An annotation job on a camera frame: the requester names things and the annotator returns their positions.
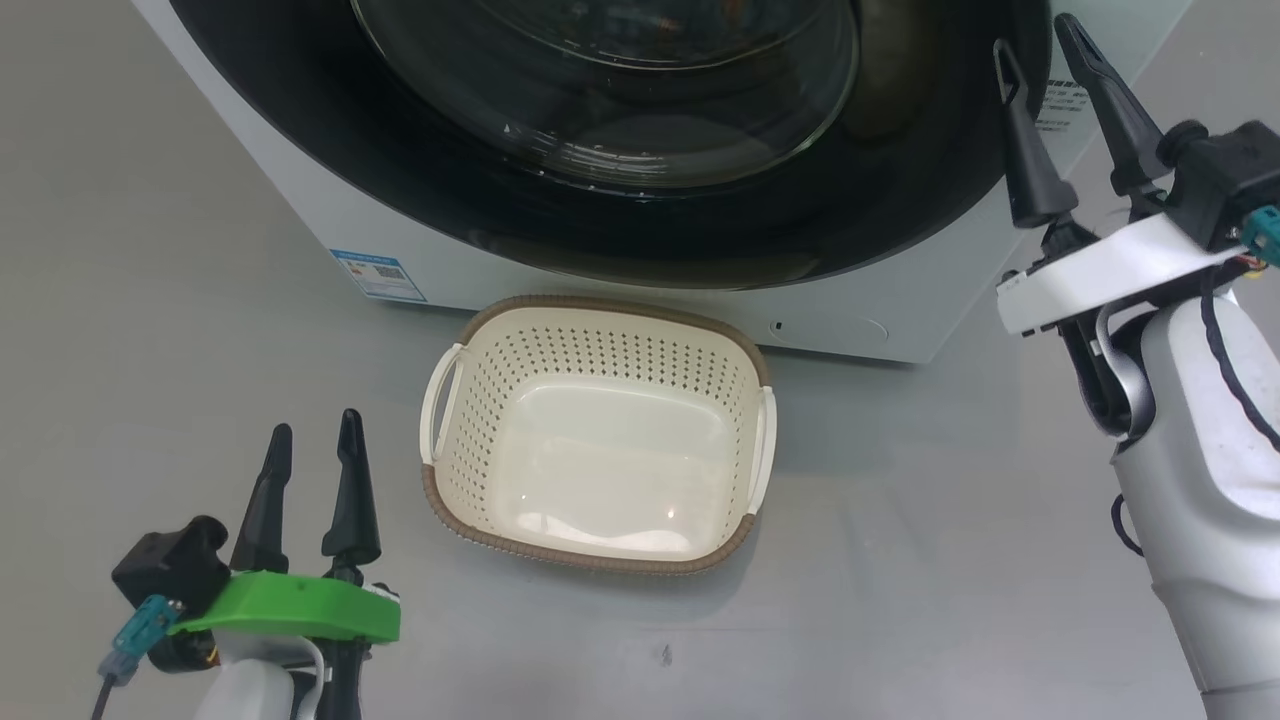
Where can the white washing machine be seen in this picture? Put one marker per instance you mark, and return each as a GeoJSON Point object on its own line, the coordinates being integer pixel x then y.
{"type": "Point", "coordinates": [300, 210]}

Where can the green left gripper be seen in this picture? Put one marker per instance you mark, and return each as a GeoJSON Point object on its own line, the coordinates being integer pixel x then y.
{"type": "Point", "coordinates": [290, 605]}

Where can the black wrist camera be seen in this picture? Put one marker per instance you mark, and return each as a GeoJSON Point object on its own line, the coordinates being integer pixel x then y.
{"type": "Point", "coordinates": [170, 560]}
{"type": "Point", "coordinates": [1225, 170]}

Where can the blue energy label sticker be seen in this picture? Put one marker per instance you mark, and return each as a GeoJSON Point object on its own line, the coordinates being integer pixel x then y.
{"type": "Point", "coordinates": [378, 276]}

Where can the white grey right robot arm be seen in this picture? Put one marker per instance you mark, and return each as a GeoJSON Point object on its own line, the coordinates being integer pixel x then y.
{"type": "Point", "coordinates": [1210, 500]}

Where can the printed text notice label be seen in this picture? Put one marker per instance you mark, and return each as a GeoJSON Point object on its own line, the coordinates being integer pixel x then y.
{"type": "Point", "coordinates": [1062, 108]}

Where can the cream perforated laundry basket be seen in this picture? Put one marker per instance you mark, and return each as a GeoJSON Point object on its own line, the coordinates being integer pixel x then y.
{"type": "Point", "coordinates": [600, 460]}

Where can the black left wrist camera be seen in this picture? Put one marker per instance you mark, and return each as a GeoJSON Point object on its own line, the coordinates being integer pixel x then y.
{"type": "Point", "coordinates": [170, 560]}

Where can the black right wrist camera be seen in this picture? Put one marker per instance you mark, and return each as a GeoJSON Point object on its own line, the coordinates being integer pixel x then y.
{"type": "Point", "coordinates": [1225, 170]}

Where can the round filter cover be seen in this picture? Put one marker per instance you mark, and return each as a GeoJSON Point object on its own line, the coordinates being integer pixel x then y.
{"type": "Point", "coordinates": [830, 330]}

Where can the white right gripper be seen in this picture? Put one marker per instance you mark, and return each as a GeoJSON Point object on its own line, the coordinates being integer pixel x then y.
{"type": "Point", "coordinates": [1100, 270]}

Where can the black glass washing machine door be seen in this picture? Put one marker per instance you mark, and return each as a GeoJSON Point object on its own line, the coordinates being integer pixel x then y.
{"type": "Point", "coordinates": [900, 200]}

